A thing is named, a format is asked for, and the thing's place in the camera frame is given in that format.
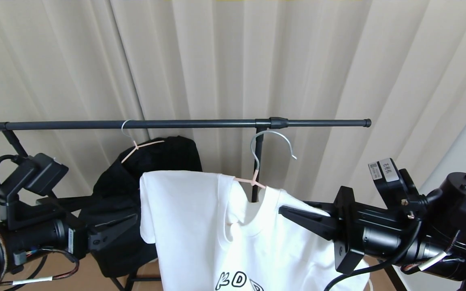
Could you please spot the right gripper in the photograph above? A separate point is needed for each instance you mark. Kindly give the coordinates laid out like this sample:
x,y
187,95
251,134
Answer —
x,y
378,238

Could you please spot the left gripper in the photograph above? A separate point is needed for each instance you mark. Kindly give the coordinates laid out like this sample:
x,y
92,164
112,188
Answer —
x,y
34,238

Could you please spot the pink clothes hanger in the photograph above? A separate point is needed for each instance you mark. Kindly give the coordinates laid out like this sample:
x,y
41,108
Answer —
x,y
254,181
144,144

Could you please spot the white garment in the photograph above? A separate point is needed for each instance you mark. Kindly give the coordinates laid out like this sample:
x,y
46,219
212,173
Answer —
x,y
196,226

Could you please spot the black clothes rack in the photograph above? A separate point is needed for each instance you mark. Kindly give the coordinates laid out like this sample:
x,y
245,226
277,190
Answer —
x,y
196,123

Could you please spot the white curtain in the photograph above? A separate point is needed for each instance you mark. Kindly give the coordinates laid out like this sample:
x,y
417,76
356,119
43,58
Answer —
x,y
257,52

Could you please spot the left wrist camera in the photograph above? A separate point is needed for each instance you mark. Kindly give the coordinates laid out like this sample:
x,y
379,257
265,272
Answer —
x,y
43,173

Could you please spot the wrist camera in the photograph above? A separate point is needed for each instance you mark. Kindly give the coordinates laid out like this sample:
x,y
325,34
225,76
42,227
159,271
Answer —
x,y
43,173
386,178

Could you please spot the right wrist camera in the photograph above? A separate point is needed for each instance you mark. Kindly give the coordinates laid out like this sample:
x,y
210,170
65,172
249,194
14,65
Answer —
x,y
386,178

